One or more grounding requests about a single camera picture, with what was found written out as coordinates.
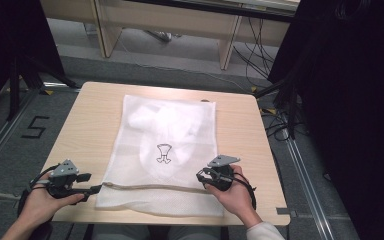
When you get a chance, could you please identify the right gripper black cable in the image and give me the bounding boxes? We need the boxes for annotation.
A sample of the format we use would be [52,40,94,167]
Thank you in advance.
[232,171,258,211]

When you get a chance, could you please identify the person's legs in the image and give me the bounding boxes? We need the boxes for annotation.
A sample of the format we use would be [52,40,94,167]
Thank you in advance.
[91,224,248,240]

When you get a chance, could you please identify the black curtain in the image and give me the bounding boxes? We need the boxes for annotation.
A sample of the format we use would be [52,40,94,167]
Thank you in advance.
[0,0,66,118]
[267,0,384,240]

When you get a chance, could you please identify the person's left hand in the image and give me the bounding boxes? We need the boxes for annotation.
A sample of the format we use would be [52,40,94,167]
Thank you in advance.
[20,172,86,228]

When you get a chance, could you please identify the white garment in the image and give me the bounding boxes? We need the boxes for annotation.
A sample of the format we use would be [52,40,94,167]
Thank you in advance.
[127,103,205,183]

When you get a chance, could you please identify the person's right hand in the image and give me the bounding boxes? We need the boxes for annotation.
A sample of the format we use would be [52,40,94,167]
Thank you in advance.
[205,164,263,230]

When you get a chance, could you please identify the light wooden table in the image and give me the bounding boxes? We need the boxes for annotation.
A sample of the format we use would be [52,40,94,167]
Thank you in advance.
[41,81,292,228]

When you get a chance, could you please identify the black floor cables bundle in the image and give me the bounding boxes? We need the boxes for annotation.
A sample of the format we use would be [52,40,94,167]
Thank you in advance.
[260,106,311,142]

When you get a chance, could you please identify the hanging black cables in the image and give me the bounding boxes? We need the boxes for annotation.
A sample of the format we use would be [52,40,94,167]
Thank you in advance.
[232,16,281,88]

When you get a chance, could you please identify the white mesh laundry bag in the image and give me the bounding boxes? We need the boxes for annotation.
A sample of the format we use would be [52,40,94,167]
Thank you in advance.
[95,94,226,218]

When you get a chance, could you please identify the black metal stand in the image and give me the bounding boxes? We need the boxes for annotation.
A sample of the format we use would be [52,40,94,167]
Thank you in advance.
[7,54,80,122]
[254,74,303,140]

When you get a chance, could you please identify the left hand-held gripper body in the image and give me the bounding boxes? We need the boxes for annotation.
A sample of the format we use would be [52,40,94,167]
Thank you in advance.
[47,159,88,200]

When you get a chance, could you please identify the light wooden desk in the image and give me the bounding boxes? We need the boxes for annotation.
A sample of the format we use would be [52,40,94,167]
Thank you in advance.
[39,0,302,71]

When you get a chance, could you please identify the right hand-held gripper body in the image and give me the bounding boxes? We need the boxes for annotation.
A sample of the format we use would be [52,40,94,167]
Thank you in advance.
[200,154,242,192]

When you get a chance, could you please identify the metal floor rail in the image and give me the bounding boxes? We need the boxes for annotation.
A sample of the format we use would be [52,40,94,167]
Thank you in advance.
[281,128,336,240]
[0,89,39,181]

